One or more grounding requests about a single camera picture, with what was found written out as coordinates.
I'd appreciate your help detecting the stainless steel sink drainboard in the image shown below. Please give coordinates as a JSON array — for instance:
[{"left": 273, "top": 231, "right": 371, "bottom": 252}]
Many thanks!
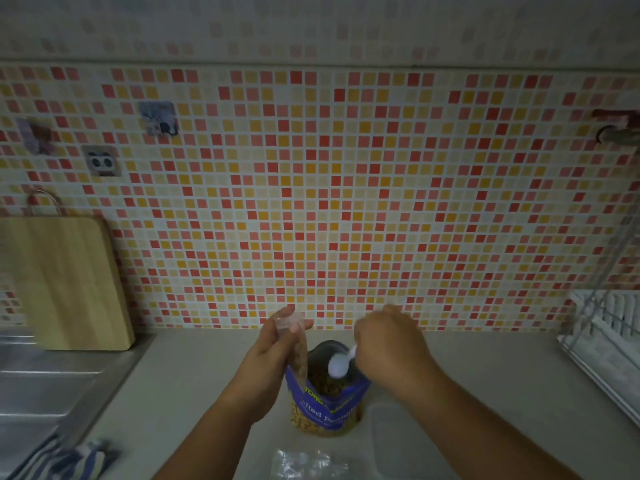
[{"left": 0, "top": 328, "right": 157, "bottom": 480}]

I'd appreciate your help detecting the person's left hand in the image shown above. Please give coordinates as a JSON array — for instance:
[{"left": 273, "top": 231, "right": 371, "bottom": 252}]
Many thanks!
[{"left": 235, "top": 304, "right": 315, "bottom": 421}]

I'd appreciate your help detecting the person's left forearm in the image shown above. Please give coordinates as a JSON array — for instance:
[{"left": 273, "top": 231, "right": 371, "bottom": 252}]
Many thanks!
[{"left": 152, "top": 389, "right": 282, "bottom": 480}]

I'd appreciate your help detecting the white dish rack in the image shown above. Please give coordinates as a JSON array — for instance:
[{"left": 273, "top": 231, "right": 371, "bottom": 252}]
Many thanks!
[{"left": 557, "top": 209, "right": 640, "bottom": 429}]

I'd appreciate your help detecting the person's right hand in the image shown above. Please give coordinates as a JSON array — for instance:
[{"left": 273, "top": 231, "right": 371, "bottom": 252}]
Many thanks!
[{"left": 353, "top": 304, "right": 437, "bottom": 401}]

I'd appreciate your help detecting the red wall hook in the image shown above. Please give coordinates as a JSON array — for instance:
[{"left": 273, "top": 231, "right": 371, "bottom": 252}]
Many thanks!
[{"left": 591, "top": 108, "right": 640, "bottom": 146}]

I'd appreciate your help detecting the grey cat wall hook sticker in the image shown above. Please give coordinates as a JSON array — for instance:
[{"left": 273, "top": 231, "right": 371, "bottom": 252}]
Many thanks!
[{"left": 137, "top": 100, "right": 181, "bottom": 137}]

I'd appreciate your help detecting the wooden cutting board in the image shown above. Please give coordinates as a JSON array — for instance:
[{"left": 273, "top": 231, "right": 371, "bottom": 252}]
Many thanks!
[{"left": 0, "top": 189, "right": 137, "bottom": 353}]

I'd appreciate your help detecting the blue striped dish cloth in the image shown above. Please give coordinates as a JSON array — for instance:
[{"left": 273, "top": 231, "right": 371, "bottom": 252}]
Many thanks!
[{"left": 9, "top": 437, "right": 122, "bottom": 480}]

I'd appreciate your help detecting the panda wall hook sticker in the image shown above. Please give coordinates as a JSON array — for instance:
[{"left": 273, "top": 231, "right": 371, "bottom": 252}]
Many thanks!
[{"left": 81, "top": 144, "right": 124, "bottom": 179}]

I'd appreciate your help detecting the person's right forearm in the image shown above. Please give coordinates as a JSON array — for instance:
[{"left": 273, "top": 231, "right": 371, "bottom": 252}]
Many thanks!
[{"left": 393, "top": 367, "right": 585, "bottom": 480}]

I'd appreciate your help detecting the blue peanuts pouch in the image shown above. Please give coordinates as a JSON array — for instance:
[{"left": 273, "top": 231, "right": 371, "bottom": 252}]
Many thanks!
[{"left": 285, "top": 339, "right": 373, "bottom": 439}]

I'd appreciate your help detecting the white plastic spoon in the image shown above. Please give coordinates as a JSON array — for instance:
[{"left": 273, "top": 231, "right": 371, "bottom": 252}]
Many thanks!
[{"left": 327, "top": 343, "right": 359, "bottom": 380}]

